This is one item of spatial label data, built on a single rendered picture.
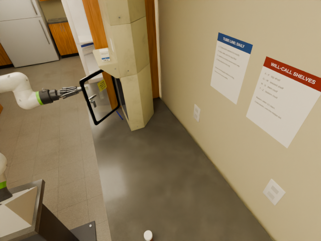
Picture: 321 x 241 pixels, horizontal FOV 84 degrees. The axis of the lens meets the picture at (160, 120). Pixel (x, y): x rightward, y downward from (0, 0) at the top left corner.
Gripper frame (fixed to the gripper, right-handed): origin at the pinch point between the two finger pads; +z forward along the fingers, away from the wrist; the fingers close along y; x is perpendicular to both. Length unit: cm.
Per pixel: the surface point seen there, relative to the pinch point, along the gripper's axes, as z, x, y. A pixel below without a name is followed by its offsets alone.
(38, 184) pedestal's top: -41, 37, -38
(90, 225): -35, 129, -31
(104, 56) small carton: 19.0, -23.0, -11.5
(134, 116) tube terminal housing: 30.0, 23.3, -17.1
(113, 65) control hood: 22.2, -18.7, -17.1
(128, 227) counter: 4, 37, -85
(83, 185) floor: -38, 131, 20
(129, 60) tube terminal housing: 32.6, -20.0, -17.1
